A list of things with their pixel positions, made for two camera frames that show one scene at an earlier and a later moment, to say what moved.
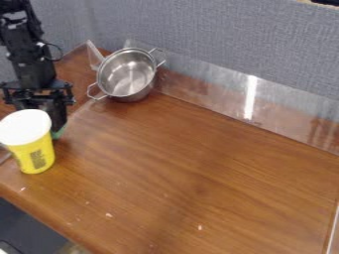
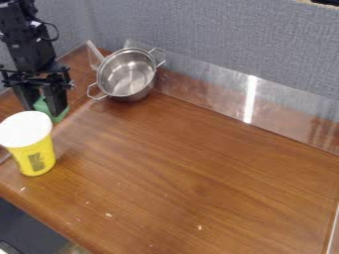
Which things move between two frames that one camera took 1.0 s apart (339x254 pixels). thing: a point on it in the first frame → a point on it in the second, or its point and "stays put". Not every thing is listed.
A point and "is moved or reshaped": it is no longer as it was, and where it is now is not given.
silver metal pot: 126,74 stays put
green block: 59,132 is moved or reshaped
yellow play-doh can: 26,133 stays put
